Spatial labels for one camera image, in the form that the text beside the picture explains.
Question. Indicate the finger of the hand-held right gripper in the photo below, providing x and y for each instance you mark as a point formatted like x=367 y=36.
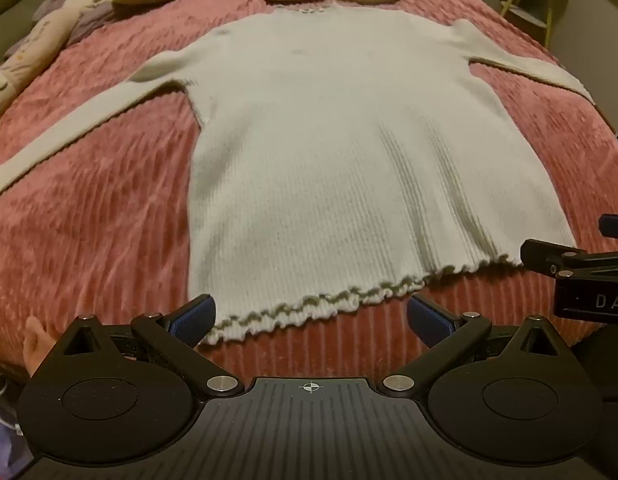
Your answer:
x=549 y=256
x=615 y=225

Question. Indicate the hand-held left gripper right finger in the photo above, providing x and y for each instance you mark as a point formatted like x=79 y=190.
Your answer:
x=429 y=318

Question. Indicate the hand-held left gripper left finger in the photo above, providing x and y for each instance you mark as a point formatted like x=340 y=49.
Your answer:
x=193 y=318

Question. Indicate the white ribbed knit sweater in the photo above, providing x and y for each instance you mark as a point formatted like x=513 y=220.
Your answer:
x=339 y=160

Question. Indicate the pink ribbed plush blanket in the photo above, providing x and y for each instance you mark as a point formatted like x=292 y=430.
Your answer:
x=89 y=210

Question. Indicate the long pale plush toy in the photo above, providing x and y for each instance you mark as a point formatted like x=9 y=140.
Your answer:
x=34 y=47

